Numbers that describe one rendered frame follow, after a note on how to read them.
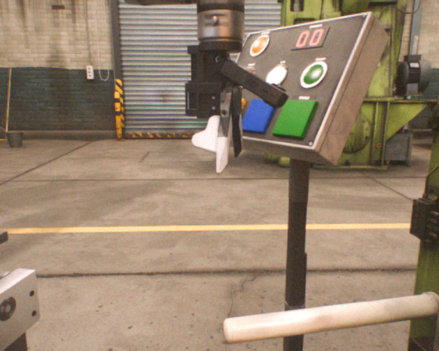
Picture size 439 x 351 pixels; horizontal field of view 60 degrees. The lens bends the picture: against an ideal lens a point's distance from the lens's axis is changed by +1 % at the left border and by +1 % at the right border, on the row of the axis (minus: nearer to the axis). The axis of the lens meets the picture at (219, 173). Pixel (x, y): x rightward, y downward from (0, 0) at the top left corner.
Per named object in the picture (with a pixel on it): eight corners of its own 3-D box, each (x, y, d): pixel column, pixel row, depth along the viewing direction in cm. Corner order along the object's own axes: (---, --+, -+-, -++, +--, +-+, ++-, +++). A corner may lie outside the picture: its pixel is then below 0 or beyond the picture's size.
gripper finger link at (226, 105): (219, 146, 60) (226, 100, 63) (230, 146, 59) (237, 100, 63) (214, 131, 56) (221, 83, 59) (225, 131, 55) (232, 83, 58)
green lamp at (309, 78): (310, 86, 71) (311, 62, 70) (300, 86, 75) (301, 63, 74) (325, 86, 71) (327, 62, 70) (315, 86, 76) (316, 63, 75)
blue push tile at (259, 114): (262, 132, 76) (276, 98, 77) (238, 129, 82) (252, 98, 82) (267, 136, 77) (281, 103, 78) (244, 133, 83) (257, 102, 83)
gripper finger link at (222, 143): (189, 172, 59) (198, 121, 62) (226, 174, 57) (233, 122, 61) (184, 164, 56) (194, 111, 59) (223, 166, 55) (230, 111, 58)
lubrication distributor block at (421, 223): (426, 258, 76) (435, 192, 73) (405, 246, 82) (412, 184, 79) (442, 256, 77) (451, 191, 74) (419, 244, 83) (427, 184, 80)
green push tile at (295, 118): (300, 137, 68) (316, 100, 69) (271, 133, 74) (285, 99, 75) (306, 141, 69) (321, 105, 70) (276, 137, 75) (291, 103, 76)
